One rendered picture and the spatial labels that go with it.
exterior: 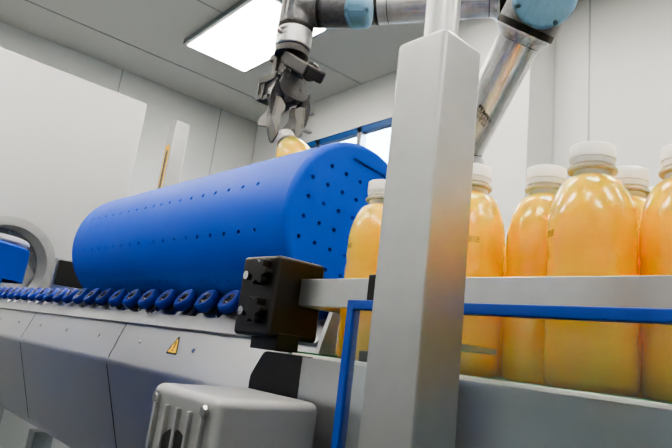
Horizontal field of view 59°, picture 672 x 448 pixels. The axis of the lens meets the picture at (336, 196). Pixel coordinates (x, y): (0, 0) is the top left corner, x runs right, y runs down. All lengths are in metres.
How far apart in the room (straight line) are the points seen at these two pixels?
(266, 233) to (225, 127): 6.01
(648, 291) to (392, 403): 0.20
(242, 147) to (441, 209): 6.61
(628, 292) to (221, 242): 0.67
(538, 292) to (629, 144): 3.44
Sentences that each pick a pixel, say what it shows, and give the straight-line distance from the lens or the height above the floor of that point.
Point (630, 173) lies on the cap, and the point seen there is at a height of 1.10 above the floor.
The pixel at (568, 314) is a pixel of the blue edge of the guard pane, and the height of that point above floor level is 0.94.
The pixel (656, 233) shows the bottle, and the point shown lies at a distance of 0.54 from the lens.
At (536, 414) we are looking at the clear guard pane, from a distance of 0.40.
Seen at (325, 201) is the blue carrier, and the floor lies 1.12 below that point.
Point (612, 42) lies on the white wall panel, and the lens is 4.24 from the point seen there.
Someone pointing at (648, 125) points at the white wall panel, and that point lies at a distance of 3.90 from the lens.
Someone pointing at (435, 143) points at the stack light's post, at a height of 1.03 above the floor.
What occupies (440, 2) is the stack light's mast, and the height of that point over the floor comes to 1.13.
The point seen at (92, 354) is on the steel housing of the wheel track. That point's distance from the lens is 1.34.
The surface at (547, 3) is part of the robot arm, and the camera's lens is 1.20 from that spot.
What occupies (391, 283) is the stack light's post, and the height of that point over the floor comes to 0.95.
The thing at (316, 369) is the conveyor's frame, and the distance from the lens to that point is 0.60.
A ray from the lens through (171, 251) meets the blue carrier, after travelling 1.12.
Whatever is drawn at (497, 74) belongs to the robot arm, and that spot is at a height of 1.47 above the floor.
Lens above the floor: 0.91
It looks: 15 degrees up
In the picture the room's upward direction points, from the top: 7 degrees clockwise
